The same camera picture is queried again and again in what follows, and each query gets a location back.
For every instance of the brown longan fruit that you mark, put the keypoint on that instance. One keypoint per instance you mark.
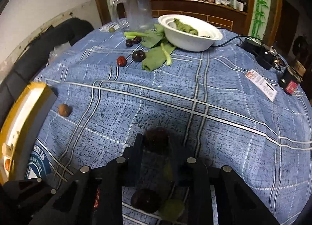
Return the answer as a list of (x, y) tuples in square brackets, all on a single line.
[(64, 110)]

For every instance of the small dark plum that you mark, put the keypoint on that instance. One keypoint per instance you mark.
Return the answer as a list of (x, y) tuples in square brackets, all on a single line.
[(136, 40), (129, 43)]

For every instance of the white bowl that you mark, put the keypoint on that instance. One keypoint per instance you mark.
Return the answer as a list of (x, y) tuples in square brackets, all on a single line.
[(189, 33)]

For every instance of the black leather sofa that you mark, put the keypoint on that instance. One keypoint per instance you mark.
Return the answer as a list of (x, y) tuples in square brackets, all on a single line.
[(36, 57)]

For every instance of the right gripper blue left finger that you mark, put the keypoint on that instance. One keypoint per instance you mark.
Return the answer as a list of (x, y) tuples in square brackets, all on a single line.
[(133, 160)]

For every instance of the wooden sideboard cabinet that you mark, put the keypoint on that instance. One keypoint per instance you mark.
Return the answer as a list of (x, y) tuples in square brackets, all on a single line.
[(217, 15)]

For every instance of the black red small box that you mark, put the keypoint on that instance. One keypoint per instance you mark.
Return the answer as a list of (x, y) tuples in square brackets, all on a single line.
[(289, 80)]

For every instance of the clear plastic bag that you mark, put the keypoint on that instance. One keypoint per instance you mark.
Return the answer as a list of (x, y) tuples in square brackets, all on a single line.
[(57, 51)]

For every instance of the dark plum by leaf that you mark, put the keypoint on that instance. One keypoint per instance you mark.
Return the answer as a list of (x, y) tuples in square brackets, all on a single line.
[(138, 56)]

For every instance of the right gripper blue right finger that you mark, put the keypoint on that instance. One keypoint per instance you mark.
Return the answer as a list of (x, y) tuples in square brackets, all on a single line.
[(186, 170)]

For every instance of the small dark plum far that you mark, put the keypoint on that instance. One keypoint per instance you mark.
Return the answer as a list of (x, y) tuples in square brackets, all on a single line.
[(129, 43)]

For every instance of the white paper card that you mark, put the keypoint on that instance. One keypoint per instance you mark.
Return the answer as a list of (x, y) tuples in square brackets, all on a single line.
[(262, 84)]

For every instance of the black power adapter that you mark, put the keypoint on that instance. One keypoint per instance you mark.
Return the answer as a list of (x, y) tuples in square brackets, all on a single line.
[(266, 57)]

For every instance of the green leafy vegetable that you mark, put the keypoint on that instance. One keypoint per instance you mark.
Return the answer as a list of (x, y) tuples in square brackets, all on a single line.
[(159, 48)]

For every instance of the yellow rimmed white tray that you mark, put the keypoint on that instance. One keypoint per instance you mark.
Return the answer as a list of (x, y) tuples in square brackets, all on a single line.
[(21, 127)]

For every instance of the small green grape far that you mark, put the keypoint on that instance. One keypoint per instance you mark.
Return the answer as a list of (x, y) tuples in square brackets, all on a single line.
[(112, 29)]

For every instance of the blue plaid tablecloth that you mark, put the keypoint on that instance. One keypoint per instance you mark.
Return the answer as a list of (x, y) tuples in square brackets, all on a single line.
[(204, 98)]

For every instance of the red jujube on table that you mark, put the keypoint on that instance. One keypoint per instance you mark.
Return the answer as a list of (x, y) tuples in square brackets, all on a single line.
[(121, 61)]

